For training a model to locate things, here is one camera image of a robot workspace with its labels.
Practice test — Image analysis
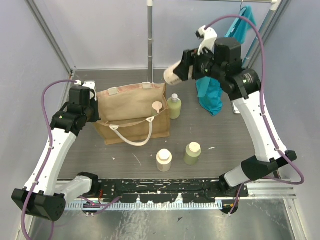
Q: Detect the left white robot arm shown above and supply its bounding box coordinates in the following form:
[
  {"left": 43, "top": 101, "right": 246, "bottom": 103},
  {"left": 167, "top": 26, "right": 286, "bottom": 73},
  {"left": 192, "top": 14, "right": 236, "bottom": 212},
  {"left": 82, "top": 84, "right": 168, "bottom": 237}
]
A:
[{"left": 11, "top": 81, "right": 100, "bottom": 222}]

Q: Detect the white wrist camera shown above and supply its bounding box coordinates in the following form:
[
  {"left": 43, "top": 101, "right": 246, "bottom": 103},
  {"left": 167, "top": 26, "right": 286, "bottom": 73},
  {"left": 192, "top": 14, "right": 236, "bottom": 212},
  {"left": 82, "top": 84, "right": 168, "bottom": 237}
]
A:
[
  {"left": 195, "top": 25, "right": 218, "bottom": 56},
  {"left": 74, "top": 80, "right": 98, "bottom": 101}
]

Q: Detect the cream short bottle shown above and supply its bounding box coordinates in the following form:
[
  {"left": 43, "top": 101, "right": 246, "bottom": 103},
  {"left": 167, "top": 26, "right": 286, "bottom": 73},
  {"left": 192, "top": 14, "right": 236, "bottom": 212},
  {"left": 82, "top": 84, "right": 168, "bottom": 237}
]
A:
[{"left": 156, "top": 148, "right": 173, "bottom": 172}]

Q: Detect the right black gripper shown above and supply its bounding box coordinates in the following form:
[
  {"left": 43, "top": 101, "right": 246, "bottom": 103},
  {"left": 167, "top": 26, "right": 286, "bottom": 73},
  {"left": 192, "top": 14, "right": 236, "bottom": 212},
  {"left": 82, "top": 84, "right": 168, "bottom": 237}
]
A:
[{"left": 173, "top": 43, "right": 225, "bottom": 82}]

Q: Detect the green pump dispenser bottle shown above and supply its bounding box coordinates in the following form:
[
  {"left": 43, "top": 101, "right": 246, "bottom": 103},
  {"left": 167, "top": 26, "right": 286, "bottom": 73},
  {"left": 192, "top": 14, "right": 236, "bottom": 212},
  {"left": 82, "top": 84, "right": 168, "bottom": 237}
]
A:
[{"left": 151, "top": 101, "right": 163, "bottom": 116}]

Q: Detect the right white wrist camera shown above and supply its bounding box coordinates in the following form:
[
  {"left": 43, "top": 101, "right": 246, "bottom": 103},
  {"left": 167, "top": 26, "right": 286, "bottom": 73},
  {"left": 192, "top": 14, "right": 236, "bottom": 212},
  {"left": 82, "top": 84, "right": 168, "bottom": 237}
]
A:
[{"left": 195, "top": 25, "right": 218, "bottom": 56}]

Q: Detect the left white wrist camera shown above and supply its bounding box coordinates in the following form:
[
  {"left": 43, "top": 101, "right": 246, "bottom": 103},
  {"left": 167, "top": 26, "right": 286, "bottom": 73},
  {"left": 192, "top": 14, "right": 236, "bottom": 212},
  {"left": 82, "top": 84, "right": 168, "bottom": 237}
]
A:
[{"left": 74, "top": 80, "right": 98, "bottom": 101}]

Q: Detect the cream labelled tall bottle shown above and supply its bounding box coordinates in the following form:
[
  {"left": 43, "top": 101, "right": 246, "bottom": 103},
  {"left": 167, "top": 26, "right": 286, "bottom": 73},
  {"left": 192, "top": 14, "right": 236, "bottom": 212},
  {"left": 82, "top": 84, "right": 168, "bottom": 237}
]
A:
[{"left": 163, "top": 61, "right": 186, "bottom": 86}]

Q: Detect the teal t-shirt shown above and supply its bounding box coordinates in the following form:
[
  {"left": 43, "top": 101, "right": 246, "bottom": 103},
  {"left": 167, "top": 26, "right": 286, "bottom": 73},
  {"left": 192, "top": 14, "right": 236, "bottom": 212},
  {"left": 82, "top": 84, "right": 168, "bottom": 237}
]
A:
[{"left": 196, "top": 18, "right": 252, "bottom": 116}]

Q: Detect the tan canvas tote bag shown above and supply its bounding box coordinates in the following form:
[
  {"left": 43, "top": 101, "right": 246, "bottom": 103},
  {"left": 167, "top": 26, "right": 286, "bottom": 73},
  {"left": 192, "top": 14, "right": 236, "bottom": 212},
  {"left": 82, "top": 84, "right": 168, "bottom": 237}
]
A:
[{"left": 94, "top": 82, "right": 171, "bottom": 147}]

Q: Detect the metal clothes rack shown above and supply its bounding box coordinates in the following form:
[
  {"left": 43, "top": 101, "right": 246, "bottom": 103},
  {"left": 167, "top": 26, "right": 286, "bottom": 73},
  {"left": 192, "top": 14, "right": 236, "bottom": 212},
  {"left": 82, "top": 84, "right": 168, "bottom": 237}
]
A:
[{"left": 146, "top": 0, "right": 282, "bottom": 83}]

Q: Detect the green bottle white cap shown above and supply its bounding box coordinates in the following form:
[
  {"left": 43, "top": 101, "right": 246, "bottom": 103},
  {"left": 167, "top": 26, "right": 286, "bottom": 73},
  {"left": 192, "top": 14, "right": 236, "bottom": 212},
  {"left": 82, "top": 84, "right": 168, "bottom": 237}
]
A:
[{"left": 167, "top": 93, "right": 182, "bottom": 120}]

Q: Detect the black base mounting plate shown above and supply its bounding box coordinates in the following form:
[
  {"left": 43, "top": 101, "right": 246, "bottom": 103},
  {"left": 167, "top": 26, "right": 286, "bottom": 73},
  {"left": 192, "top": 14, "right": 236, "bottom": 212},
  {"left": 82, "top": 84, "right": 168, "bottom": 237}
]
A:
[{"left": 84, "top": 178, "right": 249, "bottom": 213}]

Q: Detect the olive green bottle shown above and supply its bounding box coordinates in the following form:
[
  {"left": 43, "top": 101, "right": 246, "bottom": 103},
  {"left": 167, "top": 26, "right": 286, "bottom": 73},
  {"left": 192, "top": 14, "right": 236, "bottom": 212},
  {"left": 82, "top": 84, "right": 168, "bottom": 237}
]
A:
[{"left": 183, "top": 142, "right": 202, "bottom": 166}]

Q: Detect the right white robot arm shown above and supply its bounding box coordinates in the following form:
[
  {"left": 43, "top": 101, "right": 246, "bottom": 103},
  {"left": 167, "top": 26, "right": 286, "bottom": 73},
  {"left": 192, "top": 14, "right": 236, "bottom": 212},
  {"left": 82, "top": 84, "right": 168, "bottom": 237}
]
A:
[{"left": 173, "top": 37, "right": 297, "bottom": 197}]

